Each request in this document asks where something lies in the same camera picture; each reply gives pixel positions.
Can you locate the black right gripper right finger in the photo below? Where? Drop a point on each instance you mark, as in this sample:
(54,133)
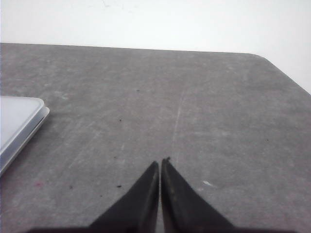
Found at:
(184,211)

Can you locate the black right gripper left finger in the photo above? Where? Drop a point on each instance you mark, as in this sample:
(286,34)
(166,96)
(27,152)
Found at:
(136,211)

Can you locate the silver digital kitchen scale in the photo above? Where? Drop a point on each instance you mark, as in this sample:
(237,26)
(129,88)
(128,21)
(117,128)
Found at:
(20,118)

